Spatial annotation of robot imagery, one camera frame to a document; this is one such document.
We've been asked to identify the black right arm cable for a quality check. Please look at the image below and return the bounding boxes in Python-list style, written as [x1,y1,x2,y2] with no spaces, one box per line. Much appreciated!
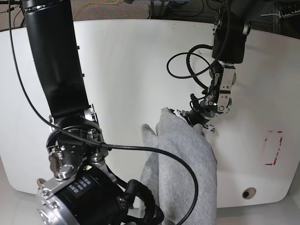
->
[6,0,200,225]

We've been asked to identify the table cable grommet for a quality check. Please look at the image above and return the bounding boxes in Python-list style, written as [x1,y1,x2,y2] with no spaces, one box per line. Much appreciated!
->
[242,187,256,200]
[37,178,46,187]

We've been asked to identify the right table cable grommet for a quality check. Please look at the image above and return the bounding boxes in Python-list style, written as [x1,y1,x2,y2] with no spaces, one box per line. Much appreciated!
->
[242,187,256,200]

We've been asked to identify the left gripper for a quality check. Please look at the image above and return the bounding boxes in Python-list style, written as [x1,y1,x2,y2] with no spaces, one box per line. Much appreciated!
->
[172,110,215,133]

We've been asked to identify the yellow cable on floor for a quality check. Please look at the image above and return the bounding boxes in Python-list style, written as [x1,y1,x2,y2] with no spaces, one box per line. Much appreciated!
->
[73,0,121,22]

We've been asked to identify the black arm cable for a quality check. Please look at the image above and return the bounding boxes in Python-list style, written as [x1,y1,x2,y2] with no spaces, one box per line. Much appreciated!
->
[166,44,218,94]
[6,0,200,225]

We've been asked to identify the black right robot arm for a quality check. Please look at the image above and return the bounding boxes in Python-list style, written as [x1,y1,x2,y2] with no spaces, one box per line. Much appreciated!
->
[22,0,164,225]

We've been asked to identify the red tape rectangle marking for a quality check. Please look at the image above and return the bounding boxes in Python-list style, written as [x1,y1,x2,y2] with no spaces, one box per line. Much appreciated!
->
[262,130,283,165]

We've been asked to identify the white power strip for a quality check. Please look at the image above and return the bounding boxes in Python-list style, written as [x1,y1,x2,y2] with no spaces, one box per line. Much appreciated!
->
[279,5,300,19]

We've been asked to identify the grey T-shirt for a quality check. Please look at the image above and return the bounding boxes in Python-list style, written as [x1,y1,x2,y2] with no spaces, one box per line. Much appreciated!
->
[140,108,217,225]

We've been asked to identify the black tripod stand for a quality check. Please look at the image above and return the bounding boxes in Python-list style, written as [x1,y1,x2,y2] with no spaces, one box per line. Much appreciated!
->
[0,0,26,31]

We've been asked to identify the left table cable grommet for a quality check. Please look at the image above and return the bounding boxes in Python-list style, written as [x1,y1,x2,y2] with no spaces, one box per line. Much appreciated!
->
[37,178,46,187]

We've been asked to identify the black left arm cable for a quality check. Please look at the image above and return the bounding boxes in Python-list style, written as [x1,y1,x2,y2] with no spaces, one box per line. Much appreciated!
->
[166,44,218,94]

